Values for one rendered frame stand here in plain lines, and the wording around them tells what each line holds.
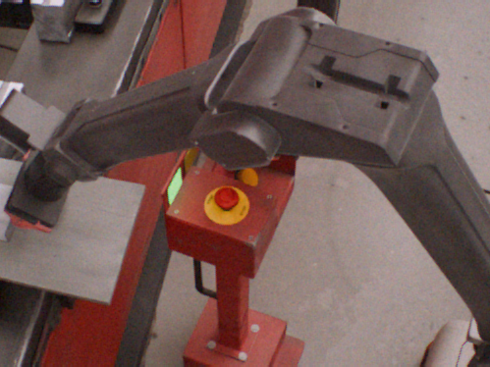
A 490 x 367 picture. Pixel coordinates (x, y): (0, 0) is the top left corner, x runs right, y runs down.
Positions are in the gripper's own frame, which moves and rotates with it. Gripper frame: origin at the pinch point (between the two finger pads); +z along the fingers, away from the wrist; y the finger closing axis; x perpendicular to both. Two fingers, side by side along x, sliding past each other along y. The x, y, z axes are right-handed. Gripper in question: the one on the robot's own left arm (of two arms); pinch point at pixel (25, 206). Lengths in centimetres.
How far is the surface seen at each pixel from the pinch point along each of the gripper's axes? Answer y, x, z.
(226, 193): -20.4, 30.1, 6.4
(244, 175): -29.5, 35.0, 12.6
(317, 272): -51, 86, 68
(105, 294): 9.2, 12.8, -5.8
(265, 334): -27, 72, 62
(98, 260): 4.7, 10.9, -4.6
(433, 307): -47, 113, 52
